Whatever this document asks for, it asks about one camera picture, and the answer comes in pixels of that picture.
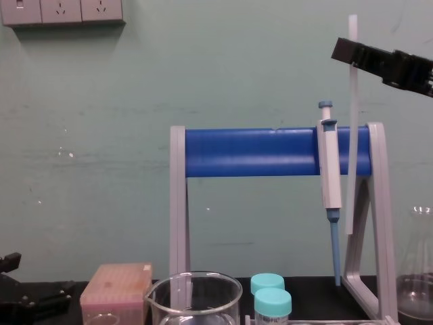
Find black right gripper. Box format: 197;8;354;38
331;37;433;100

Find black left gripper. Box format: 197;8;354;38
0;252;77;325

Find clear glass conical flask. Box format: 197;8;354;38
396;205;433;324

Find grey wall socket strip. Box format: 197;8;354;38
0;0;127;28

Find white and blue pipette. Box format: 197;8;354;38
317;100;343;288

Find grey pipette stand blue bar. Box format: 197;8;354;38
170;122;399;323

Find small clear glass dish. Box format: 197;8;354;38
83;312;122;325

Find clear glass beaker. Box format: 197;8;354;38
144;270;244;325

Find teal capped sample vial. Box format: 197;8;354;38
250;273;286;296
254;287;293;325

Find pink pipette tip box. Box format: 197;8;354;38
80;263;154;325

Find clear plastic tube rack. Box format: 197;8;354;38
244;314;384;325

